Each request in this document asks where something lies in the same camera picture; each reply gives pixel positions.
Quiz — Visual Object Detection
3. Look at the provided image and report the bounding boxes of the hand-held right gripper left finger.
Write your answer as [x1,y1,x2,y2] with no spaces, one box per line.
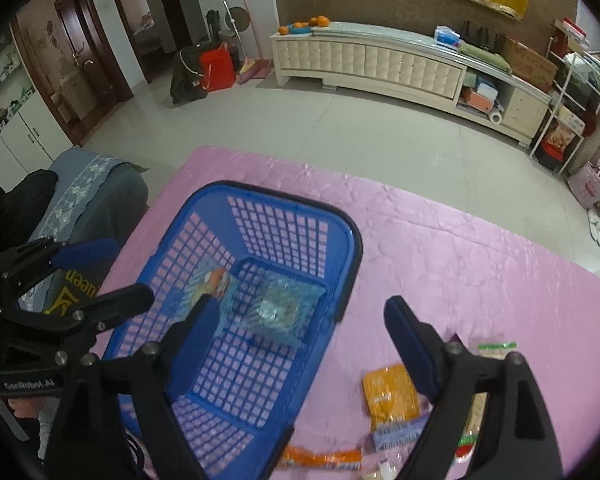
[44,292,221,480]

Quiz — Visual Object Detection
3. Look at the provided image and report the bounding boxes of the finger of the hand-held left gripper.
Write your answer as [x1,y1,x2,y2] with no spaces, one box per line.
[0,236,121,294]
[0,282,156,368]

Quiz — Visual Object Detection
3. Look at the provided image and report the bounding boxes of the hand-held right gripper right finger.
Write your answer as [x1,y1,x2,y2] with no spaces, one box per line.
[383,296,565,480]

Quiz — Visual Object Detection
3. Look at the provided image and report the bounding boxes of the teal orange snack packet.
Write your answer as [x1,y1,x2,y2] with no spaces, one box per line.
[182,265,241,321]

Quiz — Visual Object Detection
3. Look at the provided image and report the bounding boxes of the clear blue snack packet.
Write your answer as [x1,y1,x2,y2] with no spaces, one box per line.
[232,272,328,348]

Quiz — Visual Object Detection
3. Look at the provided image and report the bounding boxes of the clear cracker packet green seal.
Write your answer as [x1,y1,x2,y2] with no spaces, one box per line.
[452,340,520,463]

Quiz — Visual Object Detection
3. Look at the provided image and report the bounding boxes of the light blue tissue packet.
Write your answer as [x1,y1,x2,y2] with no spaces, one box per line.
[370,412,431,453]

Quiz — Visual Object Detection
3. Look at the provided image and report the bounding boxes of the red silver snack packet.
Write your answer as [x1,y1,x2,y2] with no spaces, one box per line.
[452,430,481,465]

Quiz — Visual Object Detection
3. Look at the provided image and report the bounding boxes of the pale clear snack packet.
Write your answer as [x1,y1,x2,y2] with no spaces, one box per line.
[362,452,406,480]

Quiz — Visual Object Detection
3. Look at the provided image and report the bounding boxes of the blue plastic basket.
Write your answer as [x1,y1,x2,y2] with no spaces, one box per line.
[100,180,363,476]

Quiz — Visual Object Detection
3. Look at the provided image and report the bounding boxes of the long orange white snack packet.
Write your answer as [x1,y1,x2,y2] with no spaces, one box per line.
[280,444,363,472]

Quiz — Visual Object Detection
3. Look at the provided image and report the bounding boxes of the dark cloth yellow print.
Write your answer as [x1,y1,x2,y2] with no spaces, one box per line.
[44,267,103,317]

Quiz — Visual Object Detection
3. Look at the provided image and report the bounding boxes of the grey floral chair cover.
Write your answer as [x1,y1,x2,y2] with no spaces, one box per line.
[10,146,148,311]

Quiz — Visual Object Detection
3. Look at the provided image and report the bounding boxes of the black cloth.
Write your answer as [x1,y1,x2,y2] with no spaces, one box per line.
[0,150,59,261]

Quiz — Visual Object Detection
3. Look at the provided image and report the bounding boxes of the pink quilted table cover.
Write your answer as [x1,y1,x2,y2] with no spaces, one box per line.
[87,146,600,480]

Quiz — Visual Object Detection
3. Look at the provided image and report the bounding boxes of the white cupboard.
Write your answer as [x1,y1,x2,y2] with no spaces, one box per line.
[0,35,56,176]

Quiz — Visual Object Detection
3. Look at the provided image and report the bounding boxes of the dark bag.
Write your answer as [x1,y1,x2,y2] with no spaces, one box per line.
[170,46,206,106]

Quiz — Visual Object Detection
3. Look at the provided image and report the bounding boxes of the dark wooden door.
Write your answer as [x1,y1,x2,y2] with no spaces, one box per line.
[54,0,113,111]

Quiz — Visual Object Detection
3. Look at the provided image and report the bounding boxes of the red paper bag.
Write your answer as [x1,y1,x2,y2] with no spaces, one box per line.
[199,44,237,92]

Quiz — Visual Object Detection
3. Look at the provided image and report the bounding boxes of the pink bag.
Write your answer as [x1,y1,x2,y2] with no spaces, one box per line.
[566,159,600,210]

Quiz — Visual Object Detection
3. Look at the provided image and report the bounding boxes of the red box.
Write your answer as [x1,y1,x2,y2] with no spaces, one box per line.
[537,137,566,162]

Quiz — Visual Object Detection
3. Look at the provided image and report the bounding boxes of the pink broom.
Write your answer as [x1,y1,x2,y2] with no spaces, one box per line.
[237,0,271,83]

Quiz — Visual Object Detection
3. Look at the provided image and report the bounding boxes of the white metal rack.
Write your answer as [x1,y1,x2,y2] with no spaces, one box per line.
[530,17,600,176]

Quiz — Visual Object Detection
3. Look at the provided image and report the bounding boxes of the orange flat box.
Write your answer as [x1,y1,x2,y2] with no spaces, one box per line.
[467,91,496,113]

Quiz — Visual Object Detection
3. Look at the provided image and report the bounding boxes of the picture gift box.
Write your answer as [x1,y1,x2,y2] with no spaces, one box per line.
[545,122,576,150]

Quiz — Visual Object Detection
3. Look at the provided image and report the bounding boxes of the white mop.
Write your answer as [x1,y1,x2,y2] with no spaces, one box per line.
[223,0,248,68]

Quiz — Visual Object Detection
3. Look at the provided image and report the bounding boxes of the cream tv cabinet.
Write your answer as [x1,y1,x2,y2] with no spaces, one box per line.
[270,21,553,148]

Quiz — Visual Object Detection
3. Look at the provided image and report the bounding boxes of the green folded cloth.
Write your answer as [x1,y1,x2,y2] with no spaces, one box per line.
[457,42,512,73]

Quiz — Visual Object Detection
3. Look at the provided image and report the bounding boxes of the brown cardboard box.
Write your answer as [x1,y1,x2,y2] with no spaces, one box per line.
[500,35,560,93]

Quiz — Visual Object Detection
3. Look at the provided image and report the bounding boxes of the black router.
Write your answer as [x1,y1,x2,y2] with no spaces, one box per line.
[461,20,506,52]

